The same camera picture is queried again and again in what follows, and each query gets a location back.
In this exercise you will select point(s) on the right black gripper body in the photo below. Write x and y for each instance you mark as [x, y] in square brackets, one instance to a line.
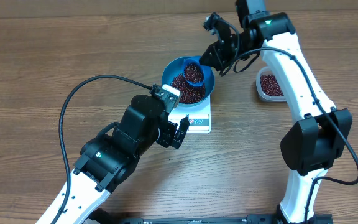
[236, 48]

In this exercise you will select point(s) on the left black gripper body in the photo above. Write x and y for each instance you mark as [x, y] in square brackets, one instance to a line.
[166, 132]

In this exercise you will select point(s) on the blue plastic measuring scoop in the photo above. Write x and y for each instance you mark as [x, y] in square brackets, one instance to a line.
[191, 60]

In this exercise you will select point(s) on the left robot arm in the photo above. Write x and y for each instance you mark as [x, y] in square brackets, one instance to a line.
[112, 156]

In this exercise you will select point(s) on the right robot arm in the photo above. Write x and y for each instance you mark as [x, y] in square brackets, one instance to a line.
[320, 130]

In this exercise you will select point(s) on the white digital kitchen scale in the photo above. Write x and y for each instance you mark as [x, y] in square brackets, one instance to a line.
[199, 116]

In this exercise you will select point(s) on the red beans in scoop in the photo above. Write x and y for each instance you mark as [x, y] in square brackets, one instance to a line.
[193, 73]

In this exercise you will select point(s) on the red beans in bowl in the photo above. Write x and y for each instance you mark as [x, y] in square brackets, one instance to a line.
[190, 94]

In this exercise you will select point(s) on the teal blue bowl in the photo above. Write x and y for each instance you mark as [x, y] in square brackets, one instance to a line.
[174, 68]

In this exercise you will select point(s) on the clear plastic food container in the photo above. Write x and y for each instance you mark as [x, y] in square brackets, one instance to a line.
[262, 95]

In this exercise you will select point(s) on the red adzuki beans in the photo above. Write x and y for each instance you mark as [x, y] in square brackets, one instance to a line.
[270, 86]

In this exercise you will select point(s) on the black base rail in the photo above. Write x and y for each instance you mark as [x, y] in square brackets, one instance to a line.
[100, 216]

